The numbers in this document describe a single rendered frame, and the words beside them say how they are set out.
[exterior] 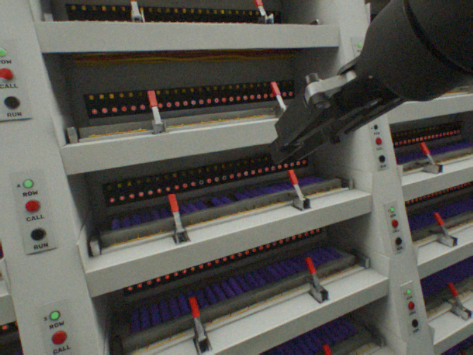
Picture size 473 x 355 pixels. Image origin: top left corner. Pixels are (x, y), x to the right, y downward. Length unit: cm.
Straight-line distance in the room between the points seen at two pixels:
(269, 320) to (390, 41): 53
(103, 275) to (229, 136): 32
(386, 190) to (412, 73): 55
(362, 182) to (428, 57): 53
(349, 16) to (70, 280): 79
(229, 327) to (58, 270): 33
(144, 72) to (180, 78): 9
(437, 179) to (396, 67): 70
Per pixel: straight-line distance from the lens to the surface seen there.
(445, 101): 97
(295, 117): 27
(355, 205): 68
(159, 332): 62
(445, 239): 95
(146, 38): 57
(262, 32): 65
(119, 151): 50
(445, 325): 99
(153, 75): 75
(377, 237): 74
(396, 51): 22
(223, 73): 80
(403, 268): 80
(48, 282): 52
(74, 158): 51
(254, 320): 62
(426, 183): 86
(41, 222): 51
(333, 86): 23
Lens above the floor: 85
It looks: level
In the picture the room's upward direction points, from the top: 11 degrees counter-clockwise
